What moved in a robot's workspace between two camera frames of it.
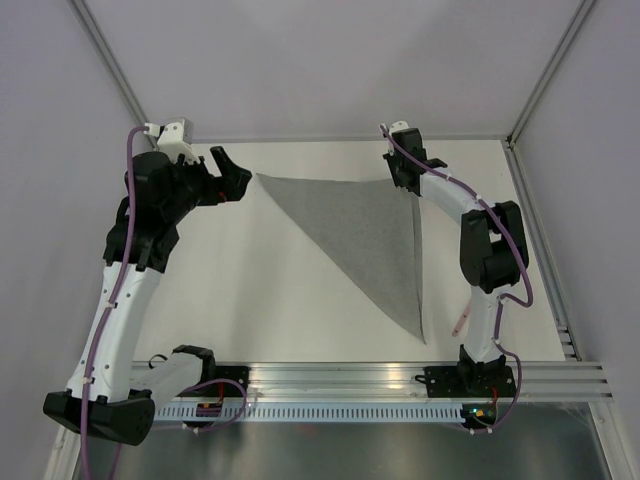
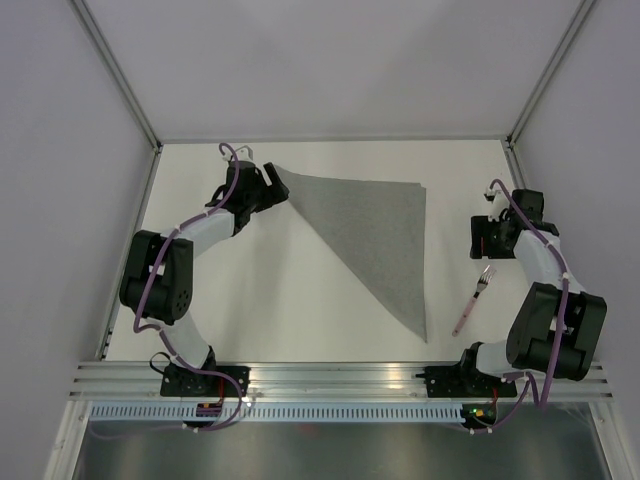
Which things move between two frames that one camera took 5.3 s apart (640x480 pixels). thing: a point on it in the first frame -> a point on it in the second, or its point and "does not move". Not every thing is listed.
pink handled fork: x=462 y=318 does not move
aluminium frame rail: x=569 y=381 does not move
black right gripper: x=392 y=159 -> x=480 y=227
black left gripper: x=223 y=189 -> x=275 y=193
